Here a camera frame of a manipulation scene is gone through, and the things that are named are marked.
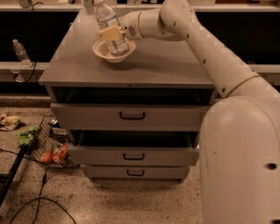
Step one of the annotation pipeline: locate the black floor cable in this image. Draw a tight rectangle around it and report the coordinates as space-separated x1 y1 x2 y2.
0 133 77 224

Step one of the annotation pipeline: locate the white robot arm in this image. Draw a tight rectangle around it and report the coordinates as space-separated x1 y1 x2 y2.
98 0 280 224

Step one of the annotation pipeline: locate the white paper bowl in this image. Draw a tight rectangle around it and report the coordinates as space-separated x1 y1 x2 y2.
92 40 135 63

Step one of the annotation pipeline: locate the clear plastic water bottle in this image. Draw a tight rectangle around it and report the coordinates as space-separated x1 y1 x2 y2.
93 0 128 56

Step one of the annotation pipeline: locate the grey bottom drawer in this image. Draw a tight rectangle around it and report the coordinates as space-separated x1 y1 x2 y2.
81 165 189 180

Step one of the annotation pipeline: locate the crumpled snack wrapper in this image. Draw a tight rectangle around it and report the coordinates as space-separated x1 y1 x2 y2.
0 114 21 132

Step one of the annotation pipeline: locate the grey drawer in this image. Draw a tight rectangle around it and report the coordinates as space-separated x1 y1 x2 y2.
68 131 199 167
81 165 189 180
51 104 209 132

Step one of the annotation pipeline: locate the red snack packet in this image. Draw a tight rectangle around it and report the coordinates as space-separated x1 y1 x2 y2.
53 144 68 164

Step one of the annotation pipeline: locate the grey top drawer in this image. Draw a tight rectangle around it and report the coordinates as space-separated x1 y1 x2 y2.
51 104 209 132

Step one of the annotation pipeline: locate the red tomato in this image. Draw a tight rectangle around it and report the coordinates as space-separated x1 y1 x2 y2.
40 151 53 164

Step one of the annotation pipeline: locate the small bottle on ledge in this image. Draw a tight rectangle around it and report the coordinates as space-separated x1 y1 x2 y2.
12 39 33 68

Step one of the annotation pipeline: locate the grey middle drawer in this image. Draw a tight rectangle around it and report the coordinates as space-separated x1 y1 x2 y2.
68 131 199 167

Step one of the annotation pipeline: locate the wire mesh basket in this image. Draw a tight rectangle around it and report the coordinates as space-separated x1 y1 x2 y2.
31 115 74 169

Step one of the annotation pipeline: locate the grey drawer cabinet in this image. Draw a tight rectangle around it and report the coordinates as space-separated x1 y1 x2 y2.
38 7 225 183

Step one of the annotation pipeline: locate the black floor pole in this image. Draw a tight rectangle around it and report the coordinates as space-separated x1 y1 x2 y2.
0 147 28 208

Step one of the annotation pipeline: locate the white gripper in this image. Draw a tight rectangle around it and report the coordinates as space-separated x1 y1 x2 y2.
97 11 142 41

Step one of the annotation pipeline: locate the green snack bag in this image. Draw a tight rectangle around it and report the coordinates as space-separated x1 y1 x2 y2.
18 125 39 147

